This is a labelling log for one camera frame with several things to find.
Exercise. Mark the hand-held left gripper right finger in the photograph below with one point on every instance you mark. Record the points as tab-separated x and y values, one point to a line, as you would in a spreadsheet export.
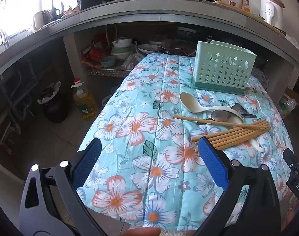
213	162

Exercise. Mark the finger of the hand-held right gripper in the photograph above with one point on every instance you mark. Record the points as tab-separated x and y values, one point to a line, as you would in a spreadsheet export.
290	158

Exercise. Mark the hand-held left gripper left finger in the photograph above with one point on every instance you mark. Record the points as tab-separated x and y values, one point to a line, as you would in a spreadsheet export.
88	162

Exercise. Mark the bunch of wooden chopsticks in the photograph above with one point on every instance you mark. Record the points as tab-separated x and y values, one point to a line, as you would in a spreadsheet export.
238	135

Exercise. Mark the metal spoon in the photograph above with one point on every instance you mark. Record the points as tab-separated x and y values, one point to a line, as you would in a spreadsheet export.
239	108
219	115

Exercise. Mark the white plastic ladle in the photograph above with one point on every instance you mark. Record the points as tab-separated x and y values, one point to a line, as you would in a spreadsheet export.
188	102

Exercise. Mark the mint green utensil holder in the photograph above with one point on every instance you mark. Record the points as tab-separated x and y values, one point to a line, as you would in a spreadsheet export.
223	73

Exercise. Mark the person's left hand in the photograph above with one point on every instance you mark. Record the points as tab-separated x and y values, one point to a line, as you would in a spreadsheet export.
142	232

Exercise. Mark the plastic bag with green contents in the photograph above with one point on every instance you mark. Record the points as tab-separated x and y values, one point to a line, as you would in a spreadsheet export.
287	107

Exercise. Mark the floral quilted blanket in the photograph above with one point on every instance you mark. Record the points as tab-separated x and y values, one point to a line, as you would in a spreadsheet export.
144	157

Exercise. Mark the cooking oil bottle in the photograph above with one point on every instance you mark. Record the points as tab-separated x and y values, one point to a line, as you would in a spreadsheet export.
85	103

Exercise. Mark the cardboard box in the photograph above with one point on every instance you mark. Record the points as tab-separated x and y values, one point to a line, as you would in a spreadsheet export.
295	95

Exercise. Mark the black trash bin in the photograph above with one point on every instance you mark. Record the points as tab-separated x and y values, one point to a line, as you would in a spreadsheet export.
53	108

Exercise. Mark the purple patterned plastic bag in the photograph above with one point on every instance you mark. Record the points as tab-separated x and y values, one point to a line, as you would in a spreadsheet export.
260	77

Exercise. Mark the metal shelf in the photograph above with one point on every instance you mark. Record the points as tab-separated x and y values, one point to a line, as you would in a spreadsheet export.
107	71

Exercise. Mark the metal water pipes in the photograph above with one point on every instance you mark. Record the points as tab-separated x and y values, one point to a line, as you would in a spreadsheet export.
14	98

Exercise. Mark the small pale green bowl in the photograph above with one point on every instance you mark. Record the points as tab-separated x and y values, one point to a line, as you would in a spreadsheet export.
108	61

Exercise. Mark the red snack packets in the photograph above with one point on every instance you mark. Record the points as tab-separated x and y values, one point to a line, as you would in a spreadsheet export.
93	55

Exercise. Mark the stack of white bowls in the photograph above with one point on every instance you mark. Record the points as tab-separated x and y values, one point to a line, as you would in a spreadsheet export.
121	48

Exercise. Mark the dark cookware pile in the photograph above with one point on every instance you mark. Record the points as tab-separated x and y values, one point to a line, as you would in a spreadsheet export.
176	44

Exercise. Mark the white plate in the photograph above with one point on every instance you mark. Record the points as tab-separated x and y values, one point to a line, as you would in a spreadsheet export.
148	49

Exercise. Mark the metal faucet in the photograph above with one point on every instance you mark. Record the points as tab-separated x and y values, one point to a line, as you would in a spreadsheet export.
3	39

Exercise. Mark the grey kitchen counter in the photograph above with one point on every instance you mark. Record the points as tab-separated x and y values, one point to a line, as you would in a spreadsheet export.
115	14

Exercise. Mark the white mug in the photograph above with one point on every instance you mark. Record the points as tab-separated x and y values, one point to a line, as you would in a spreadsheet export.
37	21

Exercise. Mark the pink cloth item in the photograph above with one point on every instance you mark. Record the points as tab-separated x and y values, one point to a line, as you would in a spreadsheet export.
71	11

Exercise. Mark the dark kettle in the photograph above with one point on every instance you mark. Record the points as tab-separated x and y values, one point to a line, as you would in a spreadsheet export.
50	14

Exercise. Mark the wooden cutting board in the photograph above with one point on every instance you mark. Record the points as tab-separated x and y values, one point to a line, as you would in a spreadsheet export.
238	7

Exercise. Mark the small orange bottle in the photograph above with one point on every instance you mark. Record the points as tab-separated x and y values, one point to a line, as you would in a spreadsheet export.
247	6

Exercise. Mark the wooden rolling pin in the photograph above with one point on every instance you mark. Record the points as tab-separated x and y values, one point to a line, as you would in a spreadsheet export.
241	2

